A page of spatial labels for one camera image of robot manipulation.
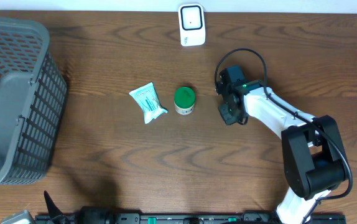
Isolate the green lid jar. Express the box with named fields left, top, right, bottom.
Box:
left=174, top=87, right=196, bottom=115

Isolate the green toilet tissue pack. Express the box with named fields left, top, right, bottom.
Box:
left=129, top=82, right=168, bottom=124

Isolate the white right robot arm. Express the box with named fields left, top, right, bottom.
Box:
left=0, top=66, right=353, bottom=223

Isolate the white barcode scanner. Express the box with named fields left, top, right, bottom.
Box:
left=178, top=4, right=206, bottom=47

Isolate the dark grey plastic basket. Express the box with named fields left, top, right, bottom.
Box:
left=0, top=17, right=68, bottom=185

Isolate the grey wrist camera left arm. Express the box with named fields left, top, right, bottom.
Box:
left=1, top=210, right=35, bottom=224

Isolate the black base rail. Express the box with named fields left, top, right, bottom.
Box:
left=35, top=207, right=347, bottom=224

